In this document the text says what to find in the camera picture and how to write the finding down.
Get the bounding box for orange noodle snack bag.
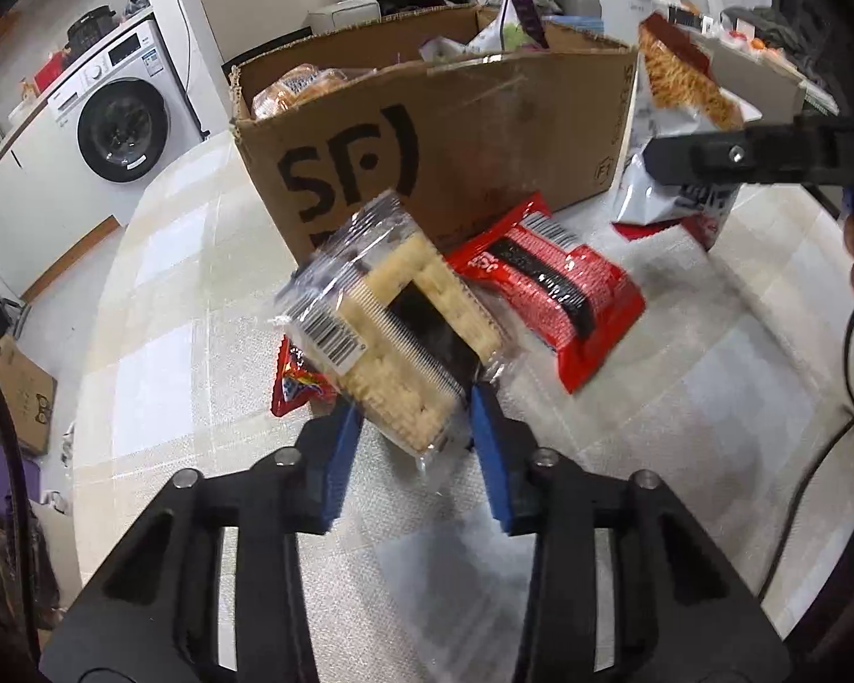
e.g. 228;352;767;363
612;13;744;250

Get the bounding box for red black snack pack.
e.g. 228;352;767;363
447;194;646;393

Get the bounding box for grey purple snack bag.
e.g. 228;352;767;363
419;0;549;62

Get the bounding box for clear cracker pack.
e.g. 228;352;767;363
274;190;514;469

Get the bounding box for orange bread pack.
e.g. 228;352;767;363
251;63;373;120

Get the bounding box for small floor cardboard box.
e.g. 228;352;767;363
0;335;56;456

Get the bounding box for small red snack pack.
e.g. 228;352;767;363
269;335;338;418

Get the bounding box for SF cardboard box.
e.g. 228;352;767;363
231;6;637;261

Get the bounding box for white washing machine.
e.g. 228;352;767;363
47;15;206;227

